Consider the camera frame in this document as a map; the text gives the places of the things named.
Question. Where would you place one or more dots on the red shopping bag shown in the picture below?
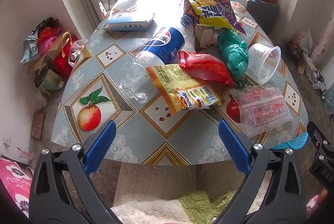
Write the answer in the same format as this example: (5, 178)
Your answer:
(62, 62)

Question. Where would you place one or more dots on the white plastic bag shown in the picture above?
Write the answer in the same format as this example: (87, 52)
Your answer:
(305, 42)

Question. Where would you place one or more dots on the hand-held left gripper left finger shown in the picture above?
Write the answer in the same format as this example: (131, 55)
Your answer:
(102, 142)

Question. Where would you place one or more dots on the blue white medicine box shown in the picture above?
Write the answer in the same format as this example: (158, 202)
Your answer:
(130, 22)

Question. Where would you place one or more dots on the white wall socket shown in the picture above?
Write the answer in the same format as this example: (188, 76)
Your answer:
(6, 141)

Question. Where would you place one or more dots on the small cardboard box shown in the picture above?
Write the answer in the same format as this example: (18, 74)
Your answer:
(204, 36)

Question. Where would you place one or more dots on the red snack packet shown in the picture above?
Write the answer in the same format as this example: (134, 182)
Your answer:
(206, 65)

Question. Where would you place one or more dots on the red brick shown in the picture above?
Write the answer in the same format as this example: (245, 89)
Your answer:
(38, 126)

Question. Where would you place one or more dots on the yellow snack packet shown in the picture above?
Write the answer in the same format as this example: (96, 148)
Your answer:
(172, 83)

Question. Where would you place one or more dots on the white fluffy rug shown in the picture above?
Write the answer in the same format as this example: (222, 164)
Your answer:
(146, 211)

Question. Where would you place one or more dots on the clear plastic cup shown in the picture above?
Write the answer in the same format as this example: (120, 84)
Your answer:
(263, 57)

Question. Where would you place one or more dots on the clear pink print wrapper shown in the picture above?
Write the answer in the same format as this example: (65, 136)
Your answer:
(263, 112)

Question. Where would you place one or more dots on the green plastic bag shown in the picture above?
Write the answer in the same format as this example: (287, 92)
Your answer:
(234, 57)

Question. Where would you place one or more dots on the pink floral blanket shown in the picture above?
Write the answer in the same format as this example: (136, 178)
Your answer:
(15, 182)

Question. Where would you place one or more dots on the colourful cloth pile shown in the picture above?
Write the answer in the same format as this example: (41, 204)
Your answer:
(39, 39)

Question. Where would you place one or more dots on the green fluffy rug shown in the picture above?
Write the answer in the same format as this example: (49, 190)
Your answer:
(203, 208)

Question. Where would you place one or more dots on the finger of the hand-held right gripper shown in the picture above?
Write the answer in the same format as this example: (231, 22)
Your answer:
(315, 134)

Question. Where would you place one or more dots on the green round box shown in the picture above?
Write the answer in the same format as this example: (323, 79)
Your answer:
(49, 78)

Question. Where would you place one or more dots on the purple yellow noodle bag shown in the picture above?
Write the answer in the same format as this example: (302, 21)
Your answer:
(211, 7)

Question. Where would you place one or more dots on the fruit print tablecloth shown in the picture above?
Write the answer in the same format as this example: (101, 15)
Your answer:
(167, 122)

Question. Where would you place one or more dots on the clear plastic cola bottle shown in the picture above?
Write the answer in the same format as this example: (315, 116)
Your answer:
(161, 41)

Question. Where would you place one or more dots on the grey cabinet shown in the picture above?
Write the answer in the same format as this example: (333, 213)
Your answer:
(261, 12)

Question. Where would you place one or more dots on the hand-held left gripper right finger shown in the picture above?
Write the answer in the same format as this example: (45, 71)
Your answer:
(234, 145)

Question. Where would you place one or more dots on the blue plastic mesh basket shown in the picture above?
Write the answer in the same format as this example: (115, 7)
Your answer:
(297, 140)

